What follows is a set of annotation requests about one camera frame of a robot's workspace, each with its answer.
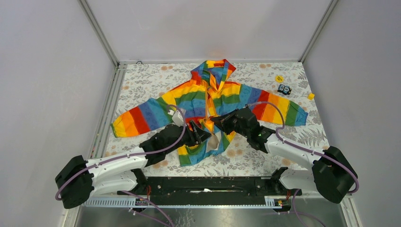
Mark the small black printed card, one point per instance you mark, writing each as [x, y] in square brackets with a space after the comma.
[286, 90]

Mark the yellow round token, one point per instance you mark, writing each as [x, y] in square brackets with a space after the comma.
[279, 78]

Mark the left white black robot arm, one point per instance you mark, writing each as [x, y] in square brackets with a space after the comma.
[81, 179]

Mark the rainbow striped hooded jacket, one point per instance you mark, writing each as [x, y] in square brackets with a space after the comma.
[207, 94]

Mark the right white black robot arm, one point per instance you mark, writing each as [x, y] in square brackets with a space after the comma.
[325, 171]

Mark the perforated aluminium rail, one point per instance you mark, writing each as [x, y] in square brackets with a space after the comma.
[191, 201]

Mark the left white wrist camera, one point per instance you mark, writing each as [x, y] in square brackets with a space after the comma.
[176, 117]

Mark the floral patterned table mat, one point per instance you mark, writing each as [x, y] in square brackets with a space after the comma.
[142, 82]

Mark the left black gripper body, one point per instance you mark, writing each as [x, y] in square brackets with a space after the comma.
[187, 138]

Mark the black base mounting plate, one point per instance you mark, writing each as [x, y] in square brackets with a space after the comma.
[229, 185]

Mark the small yellow cube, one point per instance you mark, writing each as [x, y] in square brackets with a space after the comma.
[311, 96]

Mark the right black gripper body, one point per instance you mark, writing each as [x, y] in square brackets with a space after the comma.
[231, 124]

